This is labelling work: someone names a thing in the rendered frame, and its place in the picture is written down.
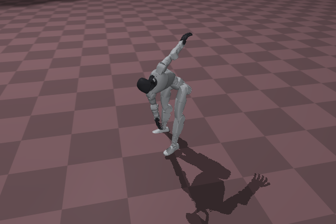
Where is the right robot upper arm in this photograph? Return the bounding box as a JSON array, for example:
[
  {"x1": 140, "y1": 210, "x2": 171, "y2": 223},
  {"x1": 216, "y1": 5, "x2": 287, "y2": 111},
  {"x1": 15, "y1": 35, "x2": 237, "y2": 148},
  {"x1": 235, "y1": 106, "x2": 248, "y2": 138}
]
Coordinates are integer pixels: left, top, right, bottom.
[{"x1": 146, "y1": 91, "x2": 159, "y2": 110}]

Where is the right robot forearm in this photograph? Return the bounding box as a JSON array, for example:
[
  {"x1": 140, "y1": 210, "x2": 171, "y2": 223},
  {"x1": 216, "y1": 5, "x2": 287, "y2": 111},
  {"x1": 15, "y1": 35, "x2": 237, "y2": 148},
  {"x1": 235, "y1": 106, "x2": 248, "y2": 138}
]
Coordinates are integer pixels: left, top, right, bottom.
[{"x1": 150, "y1": 106, "x2": 160, "y2": 119}]

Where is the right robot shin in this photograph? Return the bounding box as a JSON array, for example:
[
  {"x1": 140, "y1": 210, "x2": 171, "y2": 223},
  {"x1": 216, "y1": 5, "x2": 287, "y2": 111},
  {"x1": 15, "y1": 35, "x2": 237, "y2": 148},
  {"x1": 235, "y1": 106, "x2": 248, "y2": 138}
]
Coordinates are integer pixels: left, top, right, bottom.
[{"x1": 161, "y1": 108, "x2": 171, "y2": 130}]

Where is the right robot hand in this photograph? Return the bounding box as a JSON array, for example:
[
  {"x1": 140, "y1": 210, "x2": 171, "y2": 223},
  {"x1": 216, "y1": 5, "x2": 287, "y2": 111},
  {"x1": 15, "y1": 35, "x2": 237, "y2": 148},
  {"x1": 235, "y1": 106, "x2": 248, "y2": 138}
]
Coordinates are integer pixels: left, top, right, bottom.
[{"x1": 155, "y1": 118, "x2": 162, "y2": 130}]

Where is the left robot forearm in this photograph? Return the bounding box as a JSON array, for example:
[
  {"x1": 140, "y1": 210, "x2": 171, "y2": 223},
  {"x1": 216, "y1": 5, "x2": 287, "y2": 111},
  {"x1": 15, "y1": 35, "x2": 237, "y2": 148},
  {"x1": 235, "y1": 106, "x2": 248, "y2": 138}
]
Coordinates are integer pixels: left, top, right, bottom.
[{"x1": 170, "y1": 40, "x2": 185, "y2": 55}]

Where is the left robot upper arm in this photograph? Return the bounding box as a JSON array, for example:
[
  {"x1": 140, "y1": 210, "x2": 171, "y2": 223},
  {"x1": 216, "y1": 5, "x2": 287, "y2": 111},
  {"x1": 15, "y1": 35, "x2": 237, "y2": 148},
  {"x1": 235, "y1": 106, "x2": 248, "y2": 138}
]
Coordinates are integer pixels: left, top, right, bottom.
[{"x1": 156, "y1": 52, "x2": 178, "y2": 74}]

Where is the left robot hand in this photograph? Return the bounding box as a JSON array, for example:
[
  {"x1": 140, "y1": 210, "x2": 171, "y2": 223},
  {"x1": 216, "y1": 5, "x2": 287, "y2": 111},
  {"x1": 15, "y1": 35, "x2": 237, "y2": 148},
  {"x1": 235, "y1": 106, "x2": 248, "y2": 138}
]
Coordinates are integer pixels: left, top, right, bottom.
[{"x1": 180, "y1": 33, "x2": 192, "y2": 45}]

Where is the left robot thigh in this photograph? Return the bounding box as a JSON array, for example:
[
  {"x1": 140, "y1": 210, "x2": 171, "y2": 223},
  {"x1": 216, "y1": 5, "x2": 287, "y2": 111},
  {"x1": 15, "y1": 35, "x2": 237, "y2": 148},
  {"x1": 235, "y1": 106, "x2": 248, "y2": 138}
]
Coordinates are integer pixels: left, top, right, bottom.
[{"x1": 174, "y1": 82, "x2": 192, "y2": 121}]

